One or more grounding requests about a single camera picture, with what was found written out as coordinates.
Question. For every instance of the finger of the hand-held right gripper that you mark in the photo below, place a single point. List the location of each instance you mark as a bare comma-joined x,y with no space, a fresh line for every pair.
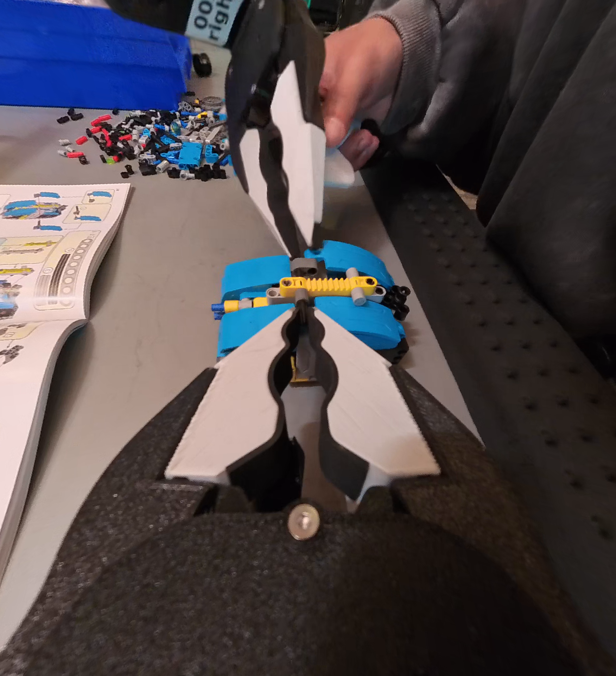
257,169
302,142

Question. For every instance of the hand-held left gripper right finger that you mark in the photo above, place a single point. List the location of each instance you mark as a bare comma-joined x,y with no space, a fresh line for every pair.
376,417

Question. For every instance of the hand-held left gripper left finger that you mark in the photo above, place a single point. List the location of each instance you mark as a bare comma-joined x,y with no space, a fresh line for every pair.
234,417

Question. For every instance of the blue toy brick car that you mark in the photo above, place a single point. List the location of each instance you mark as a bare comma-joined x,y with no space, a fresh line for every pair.
360,317

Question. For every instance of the person's right forearm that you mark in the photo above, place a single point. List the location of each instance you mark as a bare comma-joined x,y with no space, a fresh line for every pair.
434,79

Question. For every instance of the person's right hand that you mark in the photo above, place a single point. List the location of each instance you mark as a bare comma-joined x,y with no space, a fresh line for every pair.
360,74

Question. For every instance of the black toy wheel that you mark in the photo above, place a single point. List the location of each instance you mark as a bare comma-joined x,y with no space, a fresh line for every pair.
202,64

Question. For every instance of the pile of small bricks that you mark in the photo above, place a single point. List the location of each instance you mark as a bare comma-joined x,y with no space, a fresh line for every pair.
155,148

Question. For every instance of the black perforated panel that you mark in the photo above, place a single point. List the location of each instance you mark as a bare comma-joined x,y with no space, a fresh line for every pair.
524,422

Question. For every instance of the blue plastic bin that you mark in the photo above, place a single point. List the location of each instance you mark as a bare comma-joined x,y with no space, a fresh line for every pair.
75,63

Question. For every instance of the open instruction booklet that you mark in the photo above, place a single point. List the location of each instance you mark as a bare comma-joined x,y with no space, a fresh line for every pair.
23,369

